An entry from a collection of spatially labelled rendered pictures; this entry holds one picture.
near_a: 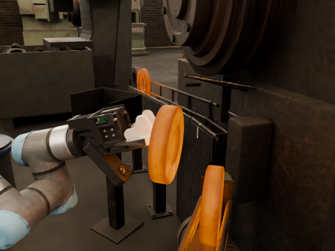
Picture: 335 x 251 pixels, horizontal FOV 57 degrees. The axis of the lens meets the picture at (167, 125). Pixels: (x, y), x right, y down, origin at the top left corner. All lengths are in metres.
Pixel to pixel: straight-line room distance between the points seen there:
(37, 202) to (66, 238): 1.07
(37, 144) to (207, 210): 0.38
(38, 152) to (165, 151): 0.29
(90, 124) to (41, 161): 0.16
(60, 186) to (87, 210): 1.19
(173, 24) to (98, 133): 0.53
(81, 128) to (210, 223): 0.31
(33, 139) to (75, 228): 1.13
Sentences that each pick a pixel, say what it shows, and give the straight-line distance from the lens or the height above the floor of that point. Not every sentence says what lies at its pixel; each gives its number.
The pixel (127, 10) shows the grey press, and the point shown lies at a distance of 3.93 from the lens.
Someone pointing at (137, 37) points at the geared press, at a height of 0.48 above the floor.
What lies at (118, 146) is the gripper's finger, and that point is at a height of 0.83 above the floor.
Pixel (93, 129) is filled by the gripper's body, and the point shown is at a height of 0.85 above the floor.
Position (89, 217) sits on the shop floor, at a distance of 1.87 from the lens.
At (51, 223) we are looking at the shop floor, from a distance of 1.88.
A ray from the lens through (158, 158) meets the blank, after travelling 0.55.
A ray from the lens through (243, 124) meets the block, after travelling 0.83.
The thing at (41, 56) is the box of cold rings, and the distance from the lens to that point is 3.29.
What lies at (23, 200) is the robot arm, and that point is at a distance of 0.68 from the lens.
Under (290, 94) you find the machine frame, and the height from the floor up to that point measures 0.87.
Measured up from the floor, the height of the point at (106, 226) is 0.01.
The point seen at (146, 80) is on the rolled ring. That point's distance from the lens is 1.83.
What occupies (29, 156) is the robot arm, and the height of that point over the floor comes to 0.78.
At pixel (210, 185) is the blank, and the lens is 0.58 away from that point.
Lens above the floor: 1.06
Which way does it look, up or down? 19 degrees down
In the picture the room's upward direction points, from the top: straight up
